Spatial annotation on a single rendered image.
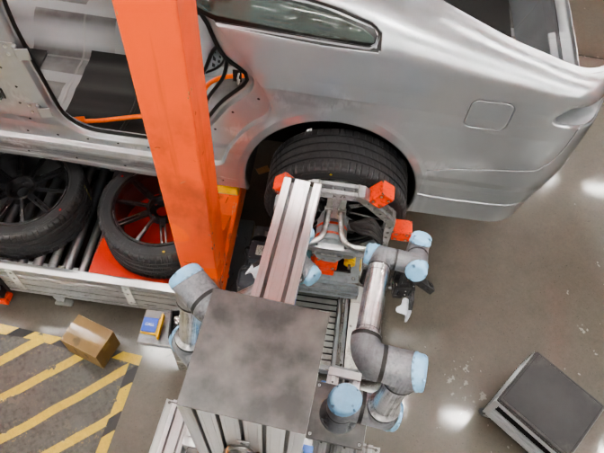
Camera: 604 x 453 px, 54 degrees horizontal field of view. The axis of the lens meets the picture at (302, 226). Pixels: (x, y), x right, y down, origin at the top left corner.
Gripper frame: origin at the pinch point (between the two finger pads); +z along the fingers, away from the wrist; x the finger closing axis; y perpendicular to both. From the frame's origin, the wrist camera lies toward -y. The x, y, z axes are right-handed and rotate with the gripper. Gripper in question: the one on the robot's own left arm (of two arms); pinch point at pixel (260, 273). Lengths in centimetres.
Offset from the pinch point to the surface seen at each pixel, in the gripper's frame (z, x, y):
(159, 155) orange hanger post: -43, -58, -17
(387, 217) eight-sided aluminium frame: -33, 50, -10
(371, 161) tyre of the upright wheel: -45, 40, -30
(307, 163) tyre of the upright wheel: -31, 18, -37
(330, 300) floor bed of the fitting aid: 56, 85, -17
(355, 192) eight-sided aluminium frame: -36, 32, -18
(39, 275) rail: 103, -57, -58
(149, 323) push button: 68, -20, -12
